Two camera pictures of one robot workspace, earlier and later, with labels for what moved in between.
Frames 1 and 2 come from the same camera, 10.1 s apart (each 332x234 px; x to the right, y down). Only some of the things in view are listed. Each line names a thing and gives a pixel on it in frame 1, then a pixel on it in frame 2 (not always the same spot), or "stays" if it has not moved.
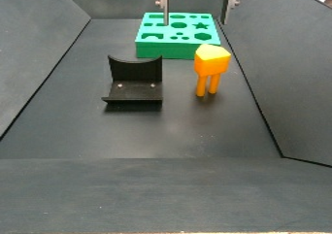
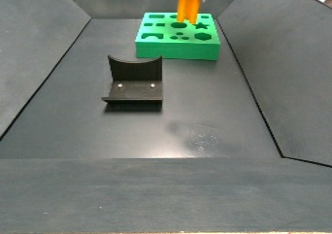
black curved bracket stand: x=137 y=81 stays
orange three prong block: x=211 y=62 to x=189 y=2
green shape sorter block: x=170 y=35 stays
